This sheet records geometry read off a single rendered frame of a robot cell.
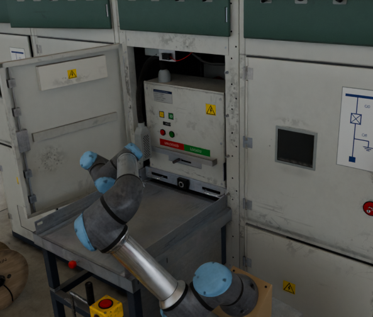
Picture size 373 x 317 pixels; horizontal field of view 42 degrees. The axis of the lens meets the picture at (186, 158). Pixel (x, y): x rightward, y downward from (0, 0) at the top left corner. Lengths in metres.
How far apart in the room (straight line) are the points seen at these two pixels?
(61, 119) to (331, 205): 1.29
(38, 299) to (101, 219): 1.89
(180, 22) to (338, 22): 0.71
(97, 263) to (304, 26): 1.20
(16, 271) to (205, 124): 1.61
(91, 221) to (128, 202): 0.12
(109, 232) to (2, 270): 1.76
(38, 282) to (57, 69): 1.66
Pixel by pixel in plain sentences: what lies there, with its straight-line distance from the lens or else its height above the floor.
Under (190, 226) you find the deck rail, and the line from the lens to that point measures 2.14.
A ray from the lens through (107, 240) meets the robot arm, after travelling 1.53.
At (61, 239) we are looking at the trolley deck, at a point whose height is 0.85.
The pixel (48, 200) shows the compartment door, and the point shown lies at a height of 0.88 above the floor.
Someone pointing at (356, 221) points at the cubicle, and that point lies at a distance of 2.02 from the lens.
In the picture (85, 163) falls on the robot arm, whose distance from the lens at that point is 1.96.
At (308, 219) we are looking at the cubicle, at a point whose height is 0.92.
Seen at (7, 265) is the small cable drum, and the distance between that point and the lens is 3.22.
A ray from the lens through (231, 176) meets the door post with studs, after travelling 2.26.
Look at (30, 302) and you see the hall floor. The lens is 3.34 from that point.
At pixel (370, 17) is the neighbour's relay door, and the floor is 1.74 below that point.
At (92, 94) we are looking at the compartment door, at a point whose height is 1.36.
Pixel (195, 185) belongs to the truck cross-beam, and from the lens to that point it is 2.45.
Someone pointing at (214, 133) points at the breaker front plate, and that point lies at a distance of 2.29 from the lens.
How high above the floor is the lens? 1.95
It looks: 22 degrees down
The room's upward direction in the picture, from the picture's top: 3 degrees counter-clockwise
